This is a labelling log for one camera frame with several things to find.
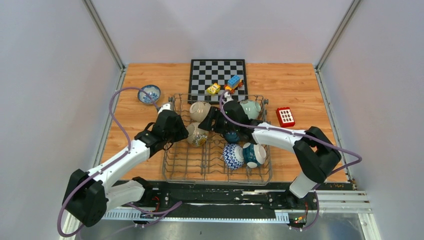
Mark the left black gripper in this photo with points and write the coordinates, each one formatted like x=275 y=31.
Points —
x=182 y=132

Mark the grey wire dish rack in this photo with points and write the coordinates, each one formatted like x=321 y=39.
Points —
x=185 y=163

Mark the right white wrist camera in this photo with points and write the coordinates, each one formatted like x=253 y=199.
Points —
x=227 y=97

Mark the blue orange toy truck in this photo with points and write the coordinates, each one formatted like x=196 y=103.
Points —
x=233 y=83

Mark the black white checkerboard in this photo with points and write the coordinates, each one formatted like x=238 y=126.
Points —
x=206 y=72

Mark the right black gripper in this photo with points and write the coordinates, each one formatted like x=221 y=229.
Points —
x=214 y=113

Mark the teal white dotted bowl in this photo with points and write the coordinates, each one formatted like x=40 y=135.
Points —
x=254 y=155

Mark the red toy block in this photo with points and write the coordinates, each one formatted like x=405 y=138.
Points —
x=285 y=117

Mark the dark teal glazed bowl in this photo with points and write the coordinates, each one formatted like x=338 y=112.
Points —
x=231 y=137

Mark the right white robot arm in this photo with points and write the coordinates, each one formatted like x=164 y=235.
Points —
x=315 y=153

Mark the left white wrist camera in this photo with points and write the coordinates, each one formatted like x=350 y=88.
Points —
x=166 y=107

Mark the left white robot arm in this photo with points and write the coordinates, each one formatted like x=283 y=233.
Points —
x=90 y=194

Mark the beige floral bowl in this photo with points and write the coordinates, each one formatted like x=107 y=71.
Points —
x=196 y=136

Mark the beige bowl upper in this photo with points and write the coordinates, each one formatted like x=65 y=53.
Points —
x=199 y=111

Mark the blue floral white bowl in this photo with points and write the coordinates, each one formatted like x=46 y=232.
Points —
x=149 y=94

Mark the mint green bowl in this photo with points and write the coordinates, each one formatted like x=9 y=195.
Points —
x=251 y=108

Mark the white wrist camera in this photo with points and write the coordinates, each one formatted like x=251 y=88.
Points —
x=227 y=97
x=166 y=107

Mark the blue zigzag bowl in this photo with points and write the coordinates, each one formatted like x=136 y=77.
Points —
x=232 y=155

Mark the yellow toy car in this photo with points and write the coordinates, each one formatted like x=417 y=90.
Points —
x=213 y=89

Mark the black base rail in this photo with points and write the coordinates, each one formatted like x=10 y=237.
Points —
x=215 y=202

